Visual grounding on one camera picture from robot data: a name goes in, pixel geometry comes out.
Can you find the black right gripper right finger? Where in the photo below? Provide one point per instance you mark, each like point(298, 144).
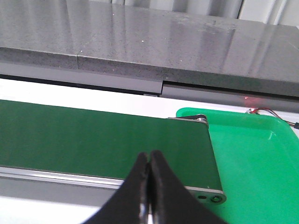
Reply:
point(171, 202)

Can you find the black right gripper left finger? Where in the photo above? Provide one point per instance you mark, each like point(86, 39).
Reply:
point(129, 204)

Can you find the green plastic tray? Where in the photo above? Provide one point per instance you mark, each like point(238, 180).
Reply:
point(258, 162)

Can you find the green conveyor belt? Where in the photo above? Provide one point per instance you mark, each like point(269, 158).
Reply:
point(86, 142)

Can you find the grey stone counter slab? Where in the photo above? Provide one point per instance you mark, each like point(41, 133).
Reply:
point(137, 49)

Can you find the aluminium conveyor frame rail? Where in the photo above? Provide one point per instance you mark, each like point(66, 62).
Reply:
point(75, 188)

